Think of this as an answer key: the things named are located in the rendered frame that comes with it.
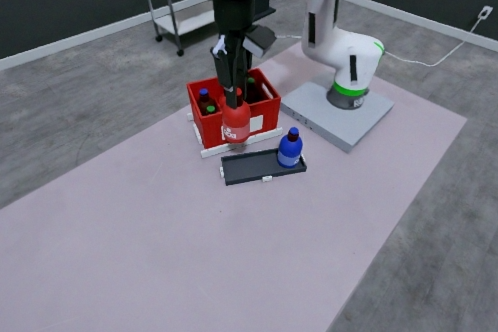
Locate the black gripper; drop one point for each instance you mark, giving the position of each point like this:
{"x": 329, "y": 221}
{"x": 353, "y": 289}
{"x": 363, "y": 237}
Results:
{"x": 232, "y": 67}

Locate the dark red bottle with green cap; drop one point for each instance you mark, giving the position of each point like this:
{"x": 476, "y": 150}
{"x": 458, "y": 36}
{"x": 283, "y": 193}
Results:
{"x": 252, "y": 92}

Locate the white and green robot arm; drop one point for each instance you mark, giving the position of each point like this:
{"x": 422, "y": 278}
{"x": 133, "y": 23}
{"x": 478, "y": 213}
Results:
{"x": 354, "y": 56}

